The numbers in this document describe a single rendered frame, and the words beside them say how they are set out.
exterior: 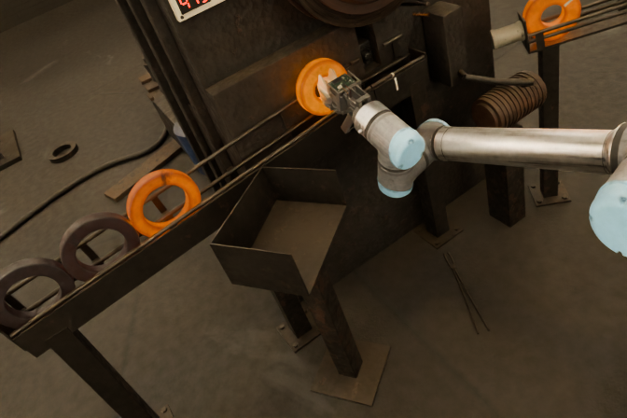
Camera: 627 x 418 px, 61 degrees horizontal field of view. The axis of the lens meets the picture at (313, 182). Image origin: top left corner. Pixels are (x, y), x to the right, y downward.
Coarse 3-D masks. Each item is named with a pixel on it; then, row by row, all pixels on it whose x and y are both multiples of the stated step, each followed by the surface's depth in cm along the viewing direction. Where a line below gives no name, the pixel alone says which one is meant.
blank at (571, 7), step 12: (540, 0) 150; (552, 0) 149; (564, 0) 149; (576, 0) 149; (528, 12) 152; (540, 12) 152; (564, 12) 152; (576, 12) 151; (528, 24) 154; (540, 24) 154; (552, 24) 155; (552, 36) 156
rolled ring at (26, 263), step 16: (0, 272) 121; (16, 272) 120; (32, 272) 122; (48, 272) 124; (64, 272) 127; (0, 288) 120; (64, 288) 128; (0, 304) 122; (48, 304) 131; (0, 320) 123; (16, 320) 125
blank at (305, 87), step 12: (324, 60) 141; (300, 72) 141; (312, 72) 140; (324, 72) 142; (336, 72) 144; (300, 84) 140; (312, 84) 141; (300, 96) 141; (312, 96) 143; (312, 108) 144; (324, 108) 146
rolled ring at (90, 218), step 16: (80, 224) 124; (96, 224) 125; (112, 224) 128; (128, 224) 130; (64, 240) 123; (80, 240) 125; (128, 240) 132; (64, 256) 125; (80, 272) 128; (96, 272) 131
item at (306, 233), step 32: (256, 192) 130; (288, 192) 134; (320, 192) 130; (224, 224) 119; (256, 224) 130; (288, 224) 131; (320, 224) 127; (224, 256) 116; (256, 256) 111; (288, 256) 106; (320, 256) 121; (288, 288) 115; (320, 288) 135; (320, 320) 145; (352, 352) 156; (384, 352) 164; (320, 384) 162; (352, 384) 159
